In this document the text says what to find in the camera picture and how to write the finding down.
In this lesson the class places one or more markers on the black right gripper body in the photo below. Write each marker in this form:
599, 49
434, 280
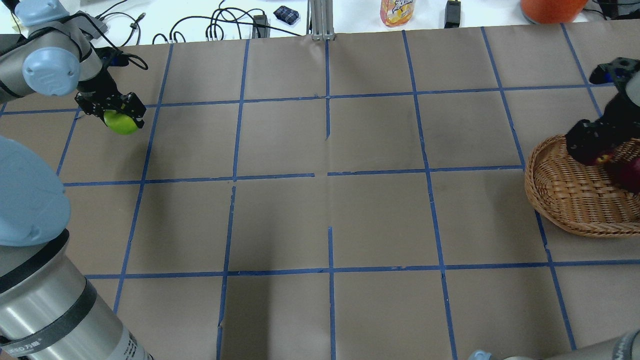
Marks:
614, 119

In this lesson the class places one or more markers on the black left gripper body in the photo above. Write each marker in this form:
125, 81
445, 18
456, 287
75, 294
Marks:
100, 89

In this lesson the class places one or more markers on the dark purple apple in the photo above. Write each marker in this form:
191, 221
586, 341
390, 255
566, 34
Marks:
604, 158

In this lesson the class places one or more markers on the green apple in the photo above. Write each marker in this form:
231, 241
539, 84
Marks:
119, 122

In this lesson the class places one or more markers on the red apple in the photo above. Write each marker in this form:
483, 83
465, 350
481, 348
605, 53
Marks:
628, 175

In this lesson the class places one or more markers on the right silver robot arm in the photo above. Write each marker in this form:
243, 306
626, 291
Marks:
629, 92

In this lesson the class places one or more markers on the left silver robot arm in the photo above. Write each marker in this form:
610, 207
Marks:
49, 309

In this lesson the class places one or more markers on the woven wicker basket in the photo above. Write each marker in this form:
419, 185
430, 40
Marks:
582, 200

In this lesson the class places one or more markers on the orange cylindrical container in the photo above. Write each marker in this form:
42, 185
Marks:
551, 11

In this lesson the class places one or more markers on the black power adapter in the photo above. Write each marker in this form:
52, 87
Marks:
453, 12

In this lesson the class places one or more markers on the small blue device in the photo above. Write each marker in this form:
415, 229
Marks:
287, 15

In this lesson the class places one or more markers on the yellow drink bottle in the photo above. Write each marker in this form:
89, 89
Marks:
395, 13

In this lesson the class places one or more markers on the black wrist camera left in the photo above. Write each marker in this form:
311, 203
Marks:
112, 58

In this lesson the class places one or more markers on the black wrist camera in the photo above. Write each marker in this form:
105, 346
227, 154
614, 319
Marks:
112, 58
618, 72

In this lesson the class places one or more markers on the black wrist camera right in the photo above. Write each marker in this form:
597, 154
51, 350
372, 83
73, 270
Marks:
618, 72

